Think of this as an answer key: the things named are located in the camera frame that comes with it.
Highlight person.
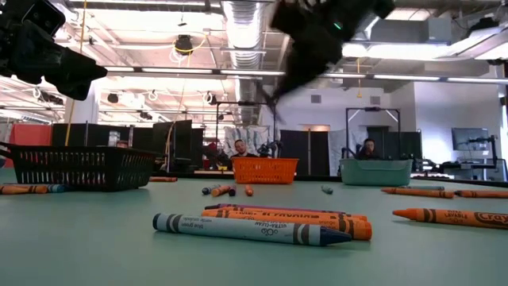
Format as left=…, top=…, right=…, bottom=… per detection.
left=231, top=138, right=255, bottom=158
left=356, top=137, right=381, bottom=160

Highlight silver flexible ventilation duct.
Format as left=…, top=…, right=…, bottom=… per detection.
left=220, top=0, right=266, bottom=127

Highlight white column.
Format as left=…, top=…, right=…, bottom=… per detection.
left=63, top=85, right=99, bottom=125

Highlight dark panel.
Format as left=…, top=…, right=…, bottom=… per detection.
left=367, top=126, right=422, bottom=160
left=279, top=129, right=331, bottom=178

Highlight blue green crayon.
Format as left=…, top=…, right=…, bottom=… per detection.
left=152, top=212, right=353, bottom=247

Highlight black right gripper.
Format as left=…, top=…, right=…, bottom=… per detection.
left=271, top=0, right=346, bottom=100

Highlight black partition panels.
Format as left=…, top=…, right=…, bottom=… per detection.
left=51, top=120, right=206, bottom=172

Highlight long ceiling light strip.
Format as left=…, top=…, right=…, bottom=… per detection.
left=102, top=65, right=508, bottom=85

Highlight teal table mat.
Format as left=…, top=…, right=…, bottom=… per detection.
left=0, top=168, right=508, bottom=286

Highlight red partition panel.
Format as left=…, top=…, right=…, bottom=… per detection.
left=8, top=123, right=53, bottom=168

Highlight teal plastic bin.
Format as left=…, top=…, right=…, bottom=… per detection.
left=339, top=158, right=414, bottom=187

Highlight dark flat monitor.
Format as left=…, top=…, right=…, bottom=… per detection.
left=451, top=127, right=491, bottom=152

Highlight black mesh basket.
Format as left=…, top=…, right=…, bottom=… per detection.
left=0, top=141, right=158, bottom=193

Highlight grey rectangular duct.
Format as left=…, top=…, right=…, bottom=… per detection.
left=368, top=17, right=457, bottom=44

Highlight orange mesh basket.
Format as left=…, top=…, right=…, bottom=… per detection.
left=232, top=157, right=300, bottom=185

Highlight black ceiling dome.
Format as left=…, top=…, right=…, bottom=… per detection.
left=174, top=34, right=194, bottom=56

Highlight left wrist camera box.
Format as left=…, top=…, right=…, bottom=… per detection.
left=21, top=0, right=67, bottom=37

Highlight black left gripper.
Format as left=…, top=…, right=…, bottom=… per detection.
left=0, top=19, right=108, bottom=100

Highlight white plastic sheet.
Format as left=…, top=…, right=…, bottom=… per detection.
left=328, top=129, right=368, bottom=160
left=224, top=125, right=275, bottom=158

